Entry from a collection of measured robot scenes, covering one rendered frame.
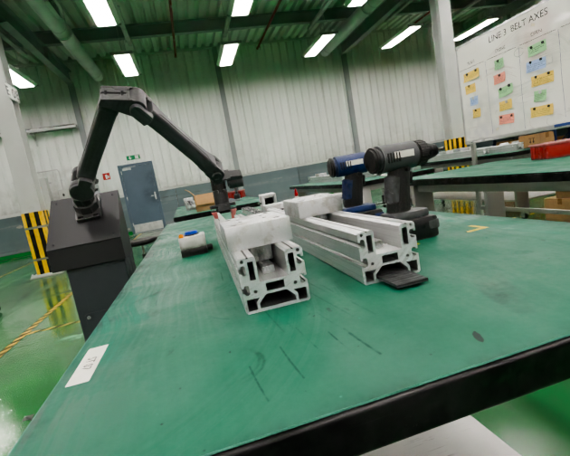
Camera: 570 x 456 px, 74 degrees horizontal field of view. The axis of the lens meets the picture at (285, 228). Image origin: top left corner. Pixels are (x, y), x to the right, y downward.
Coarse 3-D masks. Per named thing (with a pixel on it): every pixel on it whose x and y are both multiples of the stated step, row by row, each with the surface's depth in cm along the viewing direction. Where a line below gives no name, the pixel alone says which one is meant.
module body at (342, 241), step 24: (336, 216) 88; (360, 216) 76; (312, 240) 85; (336, 240) 69; (360, 240) 61; (384, 240) 67; (408, 240) 61; (336, 264) 72; (360, 264) 61; (384, 264) 61; (408, 264) 62
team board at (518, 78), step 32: (544, 0) 296; (512, 32) 329; (544, 32) 302; (480, 64) 368; (512, 64) 335; (544, 64) 307; (480, 96) 376; (512, 96) 342; (544, 96) 312; (480, 128) 385; (512, 128) 349; (544, 128) 318
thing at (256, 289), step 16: (288, 240) 64; (224, 256) 98; (240, 256) 57; (288, 256) 62; (240, 272) 57; (256, 272) 56; (272, 272) 60; (288, 272) 57; (304, 272) 58; (240, 288) 60; (256, 288) 56; (272, 288) 58; (288, 288) 58; (304, 288) 59; (256, 304) 58; (272, 304) 58; (288, 304) 58
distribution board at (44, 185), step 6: (42, 180) 1068; (60, 180) 1097; (42, 186) 1070; (48, 186) 1084; (42, 192) 1071; (48, 192) 1076; (60, 192) 1095; (66, 192) 1099; (48, 198) 1076; (48, 204) 1078; (48, 210) 1079
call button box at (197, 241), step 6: (192, 234) 118; (198, 234) 117; (180, 240) 116; (186, 240) 116; (192, 240) 116; (198, 240) 117; (204, 240) 117; (180, 246) 116; (186, 246) 116; (192, 246) 117; (198, 246) 117; (204, 246) 118; (210, 246) 121; (186, 252) 116; (192, 252) 117; (198, 252) 117; (204, 252) 118
